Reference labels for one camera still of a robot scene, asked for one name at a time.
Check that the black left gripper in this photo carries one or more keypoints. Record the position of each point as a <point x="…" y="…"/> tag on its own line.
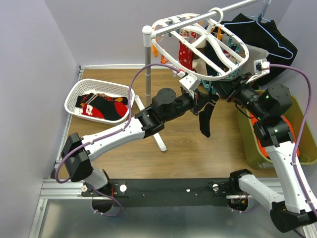
<point x="199" y="98"/>

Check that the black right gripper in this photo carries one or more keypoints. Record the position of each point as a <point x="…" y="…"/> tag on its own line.
<point x="226" y="88"/>

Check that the teal clothes peg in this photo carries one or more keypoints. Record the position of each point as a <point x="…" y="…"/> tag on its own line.
<point x="208" y="87"/>

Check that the black striped sock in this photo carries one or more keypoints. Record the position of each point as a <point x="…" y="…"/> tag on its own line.
<point x="205" y="116"/>

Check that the white round sock hanger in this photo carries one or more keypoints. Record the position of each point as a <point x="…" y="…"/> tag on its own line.
<point x="229" y="48"/>

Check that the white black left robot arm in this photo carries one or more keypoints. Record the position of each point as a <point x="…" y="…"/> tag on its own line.
<point x="79" y="152"/>

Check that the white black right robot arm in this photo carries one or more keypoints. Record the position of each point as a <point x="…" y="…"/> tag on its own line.
<point x="296" y="206"/>

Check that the socks pile in basket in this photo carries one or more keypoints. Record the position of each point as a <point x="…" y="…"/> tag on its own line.
<point x="102" y="106"/>

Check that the cream brown striped sock back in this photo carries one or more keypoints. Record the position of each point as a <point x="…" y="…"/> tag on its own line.
<point x="198" y="64"/>

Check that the orange cloth in bin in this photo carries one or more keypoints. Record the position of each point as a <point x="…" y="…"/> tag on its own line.
<point x="264" y="134"/>

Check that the navy santa sock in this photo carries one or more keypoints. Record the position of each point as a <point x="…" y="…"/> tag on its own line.
<point x="211" y="55"/>

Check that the grey hanging garment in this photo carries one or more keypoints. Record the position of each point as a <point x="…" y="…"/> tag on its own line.
<point x="255" y="53"/>

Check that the red santa sock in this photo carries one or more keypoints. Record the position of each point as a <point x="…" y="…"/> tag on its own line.
<point x="185" y="55"/>

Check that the black hanging garment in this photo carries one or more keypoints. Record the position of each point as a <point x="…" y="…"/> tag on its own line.
<point x="263" y="40"/>

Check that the silver drying rack stand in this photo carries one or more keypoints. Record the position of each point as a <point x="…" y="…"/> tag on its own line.
<point x="157" y="76"/>

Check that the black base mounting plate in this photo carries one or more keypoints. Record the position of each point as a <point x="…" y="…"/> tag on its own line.
<point x="163" y="192"/>

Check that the white perforated basket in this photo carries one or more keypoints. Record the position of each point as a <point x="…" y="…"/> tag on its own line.
<point x="87" y="86"/>

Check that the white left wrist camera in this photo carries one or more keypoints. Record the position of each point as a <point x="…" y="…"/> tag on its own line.
<point x="189" y="82"/>

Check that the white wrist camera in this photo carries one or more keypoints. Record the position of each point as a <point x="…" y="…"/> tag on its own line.
<point x="261" y="68"/>
<point x="189" y="82"/>

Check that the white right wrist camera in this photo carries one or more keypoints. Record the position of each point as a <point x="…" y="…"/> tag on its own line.
<point x="261" y="68"/>

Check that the light blue wire hanger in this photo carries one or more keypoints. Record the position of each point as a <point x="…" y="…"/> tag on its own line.
<point x="260" y="32"/>

